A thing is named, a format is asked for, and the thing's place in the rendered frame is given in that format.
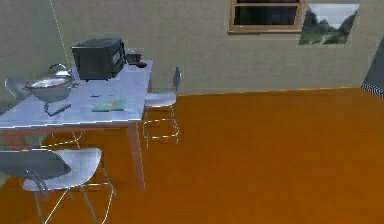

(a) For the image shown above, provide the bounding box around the pale blue dining table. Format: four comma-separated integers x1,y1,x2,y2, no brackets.
0,59,154,192

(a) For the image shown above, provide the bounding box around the silver pan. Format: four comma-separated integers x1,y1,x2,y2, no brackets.
25,74,80,104

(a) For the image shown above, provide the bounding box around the white metal-legged chair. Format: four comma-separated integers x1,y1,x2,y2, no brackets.
142,66,183,149
4,75,33,102
0,147,116,224

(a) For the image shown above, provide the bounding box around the small dark pot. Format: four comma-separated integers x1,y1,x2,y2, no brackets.
125,49,143,65

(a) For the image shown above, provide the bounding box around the green book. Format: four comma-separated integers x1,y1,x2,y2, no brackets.
91,99,128,113

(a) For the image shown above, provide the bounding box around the black microwave oven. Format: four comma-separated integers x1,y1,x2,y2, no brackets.
71,37,127,82

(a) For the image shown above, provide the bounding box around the wooden framed window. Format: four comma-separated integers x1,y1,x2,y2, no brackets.
227,0,306,35

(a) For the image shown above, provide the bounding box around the silver kettle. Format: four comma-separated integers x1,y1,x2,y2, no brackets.
48,63,74,78

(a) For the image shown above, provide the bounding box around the dark checkered-edge furniture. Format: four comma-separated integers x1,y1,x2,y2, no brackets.
360,35,384,98

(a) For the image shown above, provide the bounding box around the landscape wall picture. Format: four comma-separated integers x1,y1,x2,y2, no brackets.
298,3,361,46

